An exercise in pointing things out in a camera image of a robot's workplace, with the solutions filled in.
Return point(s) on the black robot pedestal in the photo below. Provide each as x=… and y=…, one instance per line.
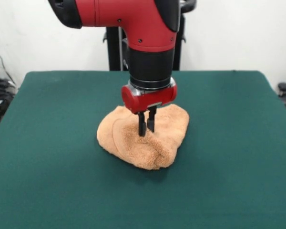
x=114, y=52

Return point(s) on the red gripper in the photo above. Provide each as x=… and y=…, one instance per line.
x=150, y=100

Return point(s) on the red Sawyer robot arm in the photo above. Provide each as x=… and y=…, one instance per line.
x=143, y=28

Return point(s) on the orange terry towel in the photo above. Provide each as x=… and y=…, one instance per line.
x=157, y=152

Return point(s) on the dark green table cloth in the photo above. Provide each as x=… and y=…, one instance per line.
x=62, y=167

